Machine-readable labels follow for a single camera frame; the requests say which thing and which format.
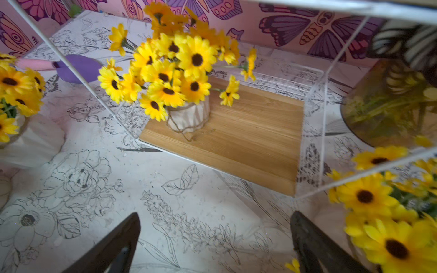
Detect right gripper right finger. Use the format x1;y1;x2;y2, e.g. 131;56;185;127
290;211;369;273

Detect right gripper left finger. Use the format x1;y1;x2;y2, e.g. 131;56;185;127
64;212;141;273

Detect sunflower pot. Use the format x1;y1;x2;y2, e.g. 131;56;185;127
98;2;257;122
1;53;65;169
328;156;437;273

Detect leafy plant in glass vase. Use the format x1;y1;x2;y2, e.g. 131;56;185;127
340;19;437;147

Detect purple pink garden trowel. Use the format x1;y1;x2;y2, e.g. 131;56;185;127
16;55;102;84

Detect white wire shelf rack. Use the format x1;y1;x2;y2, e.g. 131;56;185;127
6;0;437;200

